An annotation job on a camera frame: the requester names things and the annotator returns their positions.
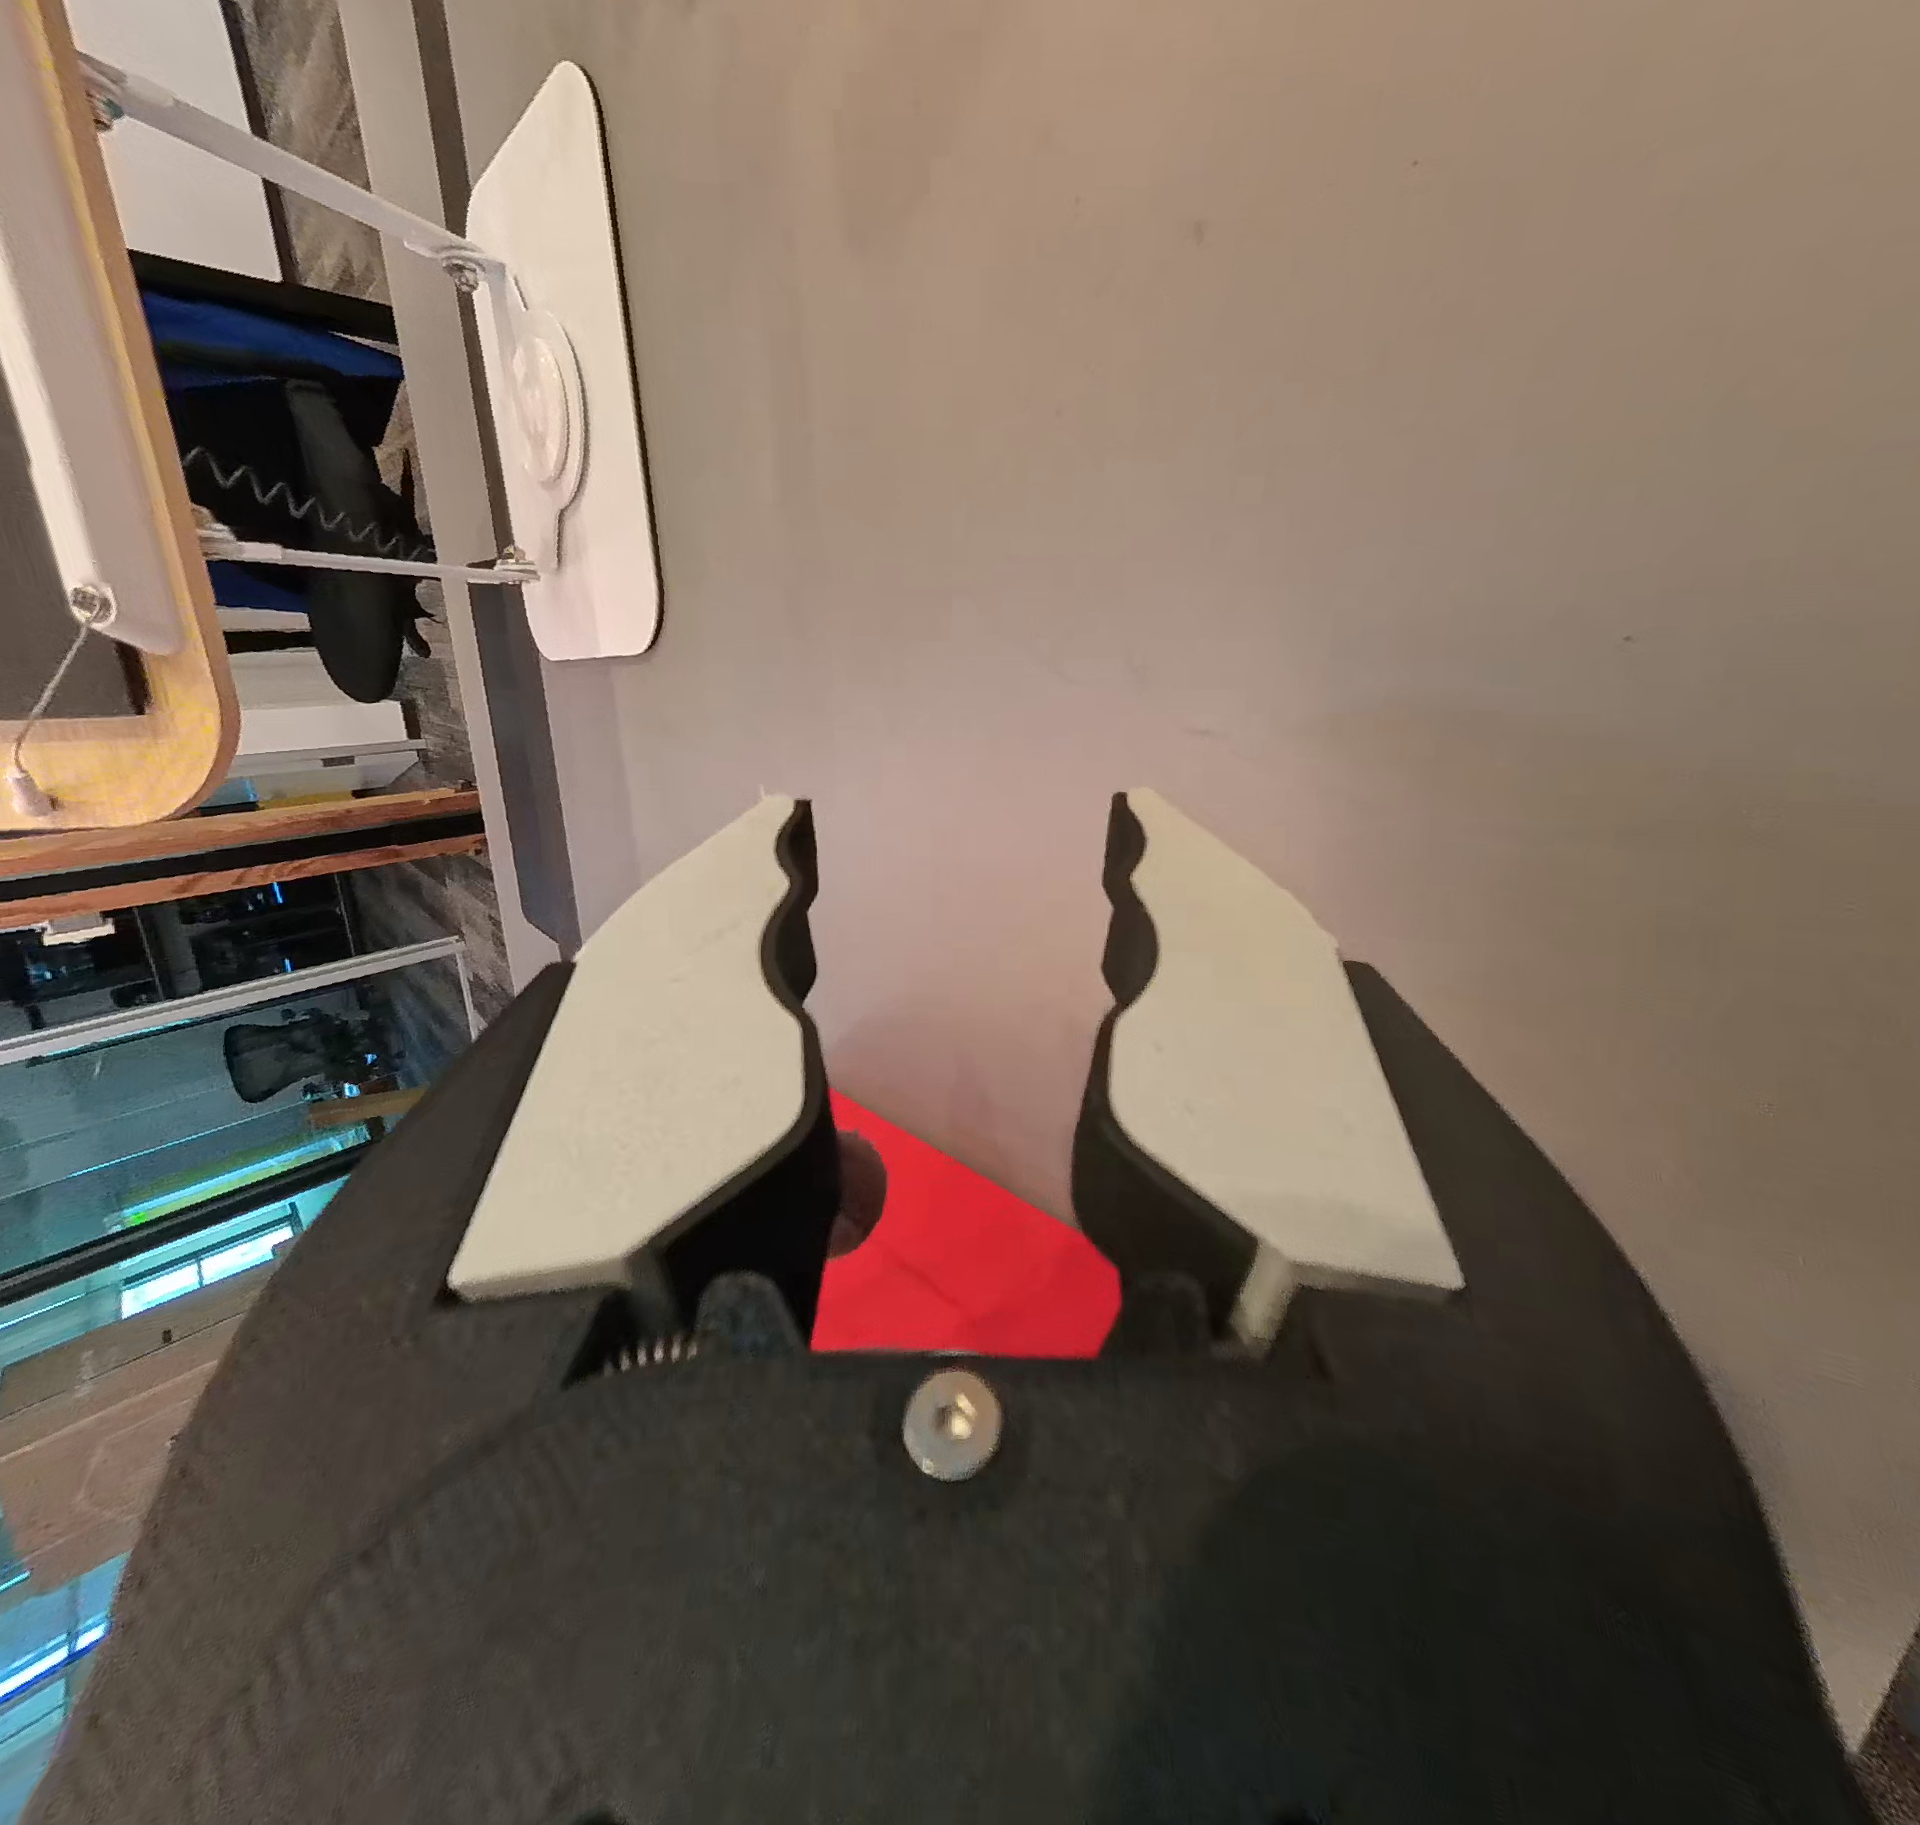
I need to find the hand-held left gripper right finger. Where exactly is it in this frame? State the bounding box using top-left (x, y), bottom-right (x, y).
top-left (1078, 793), bottom-right (1466, 1333)

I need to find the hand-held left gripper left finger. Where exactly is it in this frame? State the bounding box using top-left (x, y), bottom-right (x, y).
top-left (451, 798), bottom-right (838, 1301)

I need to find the red plastic bin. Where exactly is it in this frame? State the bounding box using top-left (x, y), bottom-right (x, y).
top-left (809, 1092), bottom-right (1126, 1363)

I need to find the black office chair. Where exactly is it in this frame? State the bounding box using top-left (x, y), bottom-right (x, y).
top-left (226, 997), bottom-right (397, 1108)

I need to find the wooden beam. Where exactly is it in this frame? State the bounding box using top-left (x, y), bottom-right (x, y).
top-left (0, 793), bottom-right (488, 933)

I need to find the dark board with wooden rim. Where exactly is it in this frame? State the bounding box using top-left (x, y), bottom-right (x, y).
top-left (0, 0), bottom-right (237, 831)

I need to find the white stand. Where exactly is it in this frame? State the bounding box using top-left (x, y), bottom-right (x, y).
top-left (0, 55), bottom-right (661, 665)

